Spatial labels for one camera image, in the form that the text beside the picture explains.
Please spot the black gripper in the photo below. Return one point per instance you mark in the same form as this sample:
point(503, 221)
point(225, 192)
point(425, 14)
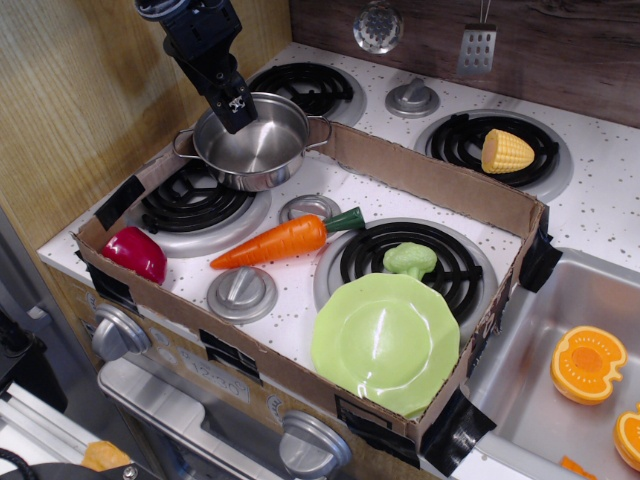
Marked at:
point(199, 36)

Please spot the orange toy carrot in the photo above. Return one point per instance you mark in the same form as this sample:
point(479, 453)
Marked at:
point(295, 237)

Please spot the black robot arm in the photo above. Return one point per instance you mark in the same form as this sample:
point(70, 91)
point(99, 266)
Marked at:
point(162, 6)

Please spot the light green plate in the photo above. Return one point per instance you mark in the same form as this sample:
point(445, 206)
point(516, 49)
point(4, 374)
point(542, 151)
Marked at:
point(387, 338)

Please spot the stainless steel pot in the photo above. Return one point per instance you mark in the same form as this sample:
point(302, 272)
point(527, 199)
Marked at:
point(264, 154)

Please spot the back left black burner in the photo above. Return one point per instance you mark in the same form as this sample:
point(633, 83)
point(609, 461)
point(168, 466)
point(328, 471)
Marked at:
point(319, 90)

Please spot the black burner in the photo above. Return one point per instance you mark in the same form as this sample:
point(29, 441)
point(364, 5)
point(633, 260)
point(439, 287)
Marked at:
point(458, 139)
point(463, 274)
point(319, 90)
point(191, 214)

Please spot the front left black burner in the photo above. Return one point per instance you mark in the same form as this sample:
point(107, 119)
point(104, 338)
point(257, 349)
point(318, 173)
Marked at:
point(191, 214)

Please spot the silver stovetop knob middle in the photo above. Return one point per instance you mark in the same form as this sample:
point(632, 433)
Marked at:
point(312, 204)

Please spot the silver stovetop knob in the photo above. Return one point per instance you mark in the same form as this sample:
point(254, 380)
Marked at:
point(312, 204)
point(242, 295)
point(412, 100)

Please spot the hanging metal strainer ladle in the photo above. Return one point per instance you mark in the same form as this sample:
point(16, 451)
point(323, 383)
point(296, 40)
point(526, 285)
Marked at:
point(378, 28)

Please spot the red toy pepper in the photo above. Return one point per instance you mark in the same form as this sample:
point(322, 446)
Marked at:
point(132, 249)

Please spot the silver stovetop knob back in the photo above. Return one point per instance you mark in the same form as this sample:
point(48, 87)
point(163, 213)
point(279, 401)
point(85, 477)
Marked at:
point(412, 100)

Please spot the silver stovetop knob front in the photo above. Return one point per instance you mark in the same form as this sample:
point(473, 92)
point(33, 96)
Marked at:
point(242, 295)

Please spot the back right black burner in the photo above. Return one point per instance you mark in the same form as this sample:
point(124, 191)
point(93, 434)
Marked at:
point(458, 139)

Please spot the green toy broccoli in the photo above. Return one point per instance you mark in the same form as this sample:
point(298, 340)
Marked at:
point(408, 258)

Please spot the hanging metal spatula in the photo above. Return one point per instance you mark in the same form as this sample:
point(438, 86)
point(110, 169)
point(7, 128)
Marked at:
point(477, 48)

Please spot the silver oven knob left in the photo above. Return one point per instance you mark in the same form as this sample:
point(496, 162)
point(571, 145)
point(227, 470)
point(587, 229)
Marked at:
point(117, 334)

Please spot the silver oven knob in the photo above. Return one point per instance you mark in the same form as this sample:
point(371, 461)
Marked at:
point(117, 334)
point(310, 449)

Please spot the yellow toy corn cob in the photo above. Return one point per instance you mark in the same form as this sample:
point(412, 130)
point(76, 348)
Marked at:
point(504, 153)

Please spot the front right black burner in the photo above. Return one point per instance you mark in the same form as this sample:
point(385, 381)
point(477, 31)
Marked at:
point(463, 274)

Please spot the brown cardboard fence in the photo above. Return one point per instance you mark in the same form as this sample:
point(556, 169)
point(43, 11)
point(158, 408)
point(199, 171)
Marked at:
point(264, 369)

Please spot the silver oven knob right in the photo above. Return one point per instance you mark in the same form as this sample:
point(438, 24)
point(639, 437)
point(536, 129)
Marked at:
point(310, 449)

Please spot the orange object bottom left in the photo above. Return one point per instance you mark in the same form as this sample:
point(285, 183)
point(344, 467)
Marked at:
point(102, 455)

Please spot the orange toy pumpkin half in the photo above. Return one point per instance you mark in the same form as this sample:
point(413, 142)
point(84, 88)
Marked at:
point(585, 364)

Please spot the stainless steel sink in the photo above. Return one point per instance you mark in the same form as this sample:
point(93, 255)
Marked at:
point(536, 426)

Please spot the small orange toy piece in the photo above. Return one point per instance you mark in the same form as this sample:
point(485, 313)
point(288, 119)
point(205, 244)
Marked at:
point(571, 465)

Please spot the orange toy fruit half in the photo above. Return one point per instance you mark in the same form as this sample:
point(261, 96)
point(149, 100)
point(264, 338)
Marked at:
point(626, 437)

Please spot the silver oven door handle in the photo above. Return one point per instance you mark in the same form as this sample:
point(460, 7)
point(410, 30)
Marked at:
point(177, 416)

